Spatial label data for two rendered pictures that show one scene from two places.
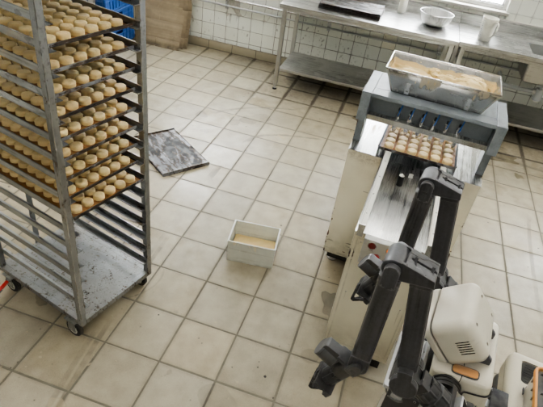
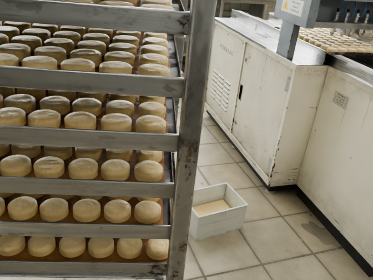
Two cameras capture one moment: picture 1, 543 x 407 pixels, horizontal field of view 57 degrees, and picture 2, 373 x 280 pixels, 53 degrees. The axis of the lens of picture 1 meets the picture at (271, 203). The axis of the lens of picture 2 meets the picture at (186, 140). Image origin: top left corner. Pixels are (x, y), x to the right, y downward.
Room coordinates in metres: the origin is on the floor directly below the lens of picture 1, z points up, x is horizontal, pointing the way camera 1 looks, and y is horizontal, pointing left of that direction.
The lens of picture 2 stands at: (1.14, 1.10, 1.32)
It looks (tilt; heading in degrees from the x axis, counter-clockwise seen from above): 27 degrees down; 327
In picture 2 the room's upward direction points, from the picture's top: 6 degrees clockwise
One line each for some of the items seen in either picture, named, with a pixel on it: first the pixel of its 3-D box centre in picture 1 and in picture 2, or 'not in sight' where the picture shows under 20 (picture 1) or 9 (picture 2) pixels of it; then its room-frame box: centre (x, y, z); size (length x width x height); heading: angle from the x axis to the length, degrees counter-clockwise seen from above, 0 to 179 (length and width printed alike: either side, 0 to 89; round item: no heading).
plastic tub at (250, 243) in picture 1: (253, 244); (211, 210); (2.38, 0.07, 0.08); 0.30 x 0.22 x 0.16; 86
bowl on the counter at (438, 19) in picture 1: (435, 18); not in sight; (5.05, -1.28, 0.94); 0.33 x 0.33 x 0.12
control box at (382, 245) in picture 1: (388, 257); not in sight; (1.65, -0.53, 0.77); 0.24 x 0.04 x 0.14; 75
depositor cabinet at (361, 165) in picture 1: (406, 174); (281, 95); (2.94, -0.88, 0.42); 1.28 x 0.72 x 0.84; 165
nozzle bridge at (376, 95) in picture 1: (426, 126); (344, 26); (2.49, -0.76, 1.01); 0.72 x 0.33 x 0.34; 75
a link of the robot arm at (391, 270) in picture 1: (376, 314); not in sight; (0.92, -0.32, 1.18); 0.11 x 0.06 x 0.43; 160
